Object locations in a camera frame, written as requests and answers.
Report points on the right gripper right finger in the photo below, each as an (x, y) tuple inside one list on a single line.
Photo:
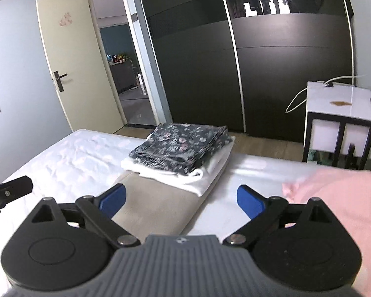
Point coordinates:
[(263, 214)]

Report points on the white bedside table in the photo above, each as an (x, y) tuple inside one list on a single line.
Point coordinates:
[(338, 121)]

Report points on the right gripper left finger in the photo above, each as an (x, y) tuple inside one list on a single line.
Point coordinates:
[(98, 212)]

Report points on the polka dot bed sheet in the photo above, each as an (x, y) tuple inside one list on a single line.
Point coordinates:
[(88, 163)]

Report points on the dark floral jeans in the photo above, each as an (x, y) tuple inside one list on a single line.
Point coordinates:
[(180, 148)]

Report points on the pink blanket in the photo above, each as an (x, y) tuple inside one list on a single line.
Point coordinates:
[(348, 195)]

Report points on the black sliding wardrobe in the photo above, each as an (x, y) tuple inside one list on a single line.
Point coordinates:
[(239, 63)]

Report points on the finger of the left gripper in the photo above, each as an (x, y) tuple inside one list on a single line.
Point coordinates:
[(14, 189)]

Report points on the black door handle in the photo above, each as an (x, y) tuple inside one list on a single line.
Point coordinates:
[(58, 77)]

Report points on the beige folded garment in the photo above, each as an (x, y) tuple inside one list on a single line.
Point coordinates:
[(155, 208)]

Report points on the cream door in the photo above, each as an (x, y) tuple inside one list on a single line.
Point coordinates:
[(71, 46)]

